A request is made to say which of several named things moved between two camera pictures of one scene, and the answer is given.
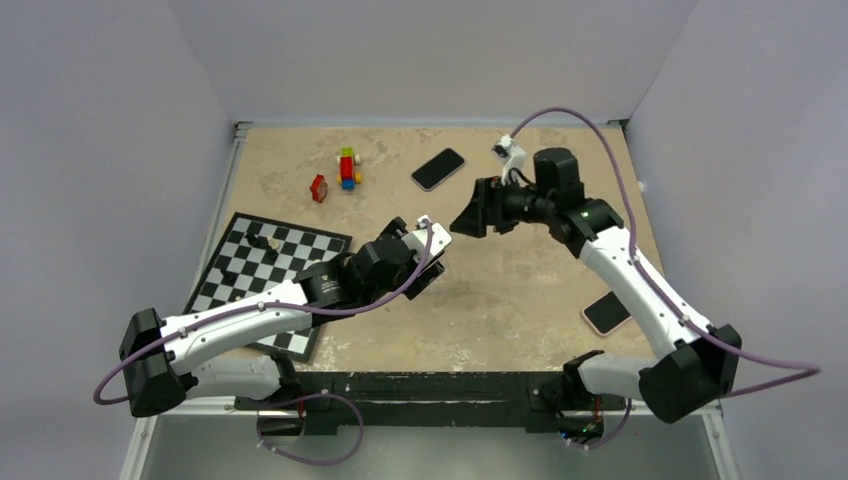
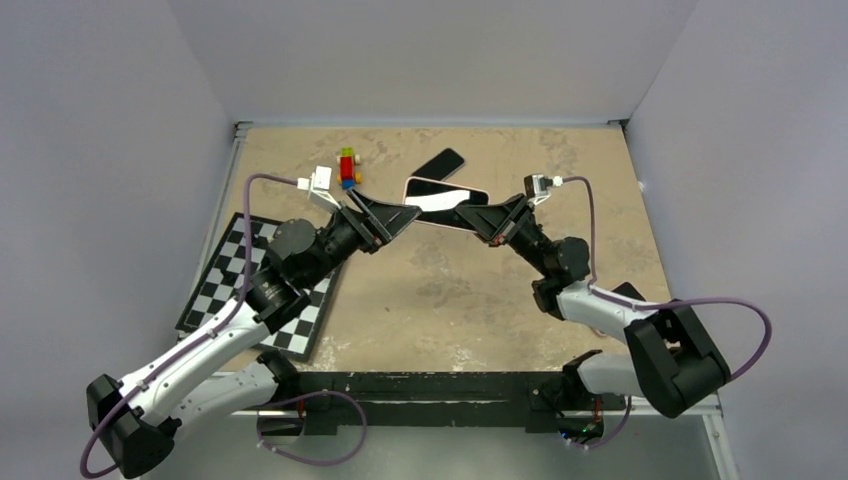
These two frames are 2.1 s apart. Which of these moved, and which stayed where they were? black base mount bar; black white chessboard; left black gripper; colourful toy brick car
Moved: left black gripper
Stayed: black base mount bar; colourful toy brick car; black white chessboard
